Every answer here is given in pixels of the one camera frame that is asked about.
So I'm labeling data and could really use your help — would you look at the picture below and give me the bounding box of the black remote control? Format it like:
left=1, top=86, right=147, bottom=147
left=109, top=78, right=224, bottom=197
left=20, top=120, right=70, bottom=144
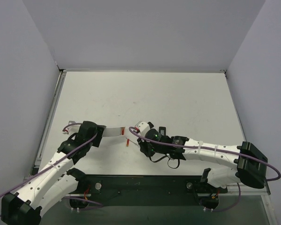
left=159, top=127, right=166, bottom=136

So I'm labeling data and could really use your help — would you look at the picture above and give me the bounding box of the black battery cover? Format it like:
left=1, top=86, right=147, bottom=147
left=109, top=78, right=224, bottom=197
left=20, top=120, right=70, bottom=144
left=148, top=122, right=154, bottom=129

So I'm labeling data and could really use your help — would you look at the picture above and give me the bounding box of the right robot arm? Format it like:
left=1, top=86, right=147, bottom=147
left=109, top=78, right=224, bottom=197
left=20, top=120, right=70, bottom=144
left=131, top=128, right=268, bottom=189

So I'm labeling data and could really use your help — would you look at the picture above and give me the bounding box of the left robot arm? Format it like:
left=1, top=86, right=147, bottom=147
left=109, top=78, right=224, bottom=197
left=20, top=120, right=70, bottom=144
left=1, top=121, right=106, bottom=225

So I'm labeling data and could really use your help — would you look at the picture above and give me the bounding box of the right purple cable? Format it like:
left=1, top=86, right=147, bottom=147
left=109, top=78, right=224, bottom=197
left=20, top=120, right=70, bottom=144
left=128, top=126, right=281, bottom=181

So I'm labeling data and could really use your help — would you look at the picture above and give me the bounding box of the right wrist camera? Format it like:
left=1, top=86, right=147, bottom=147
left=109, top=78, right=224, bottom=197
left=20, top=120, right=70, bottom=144
left=134, top=121, right=150, bottom=136

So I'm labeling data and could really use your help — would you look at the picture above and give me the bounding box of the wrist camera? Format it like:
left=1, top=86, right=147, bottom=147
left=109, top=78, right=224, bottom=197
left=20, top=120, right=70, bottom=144
left=134, top=121, right=150, bottom=136
left=62, top=120, right=76, bottom=134

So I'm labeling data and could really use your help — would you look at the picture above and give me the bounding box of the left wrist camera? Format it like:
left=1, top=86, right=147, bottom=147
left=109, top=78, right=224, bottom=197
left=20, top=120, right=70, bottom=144
left=62, top=120, right=76, bottom=134

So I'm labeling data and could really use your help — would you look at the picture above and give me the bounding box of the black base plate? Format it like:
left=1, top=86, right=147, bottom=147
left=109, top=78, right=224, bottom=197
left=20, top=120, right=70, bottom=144
left=69, top=174, right=228, bottom=206

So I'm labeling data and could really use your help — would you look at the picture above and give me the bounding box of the aluminium frame rail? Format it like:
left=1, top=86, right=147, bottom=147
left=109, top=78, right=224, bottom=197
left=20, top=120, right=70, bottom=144
left=23, top=69, right=66, bottom=178

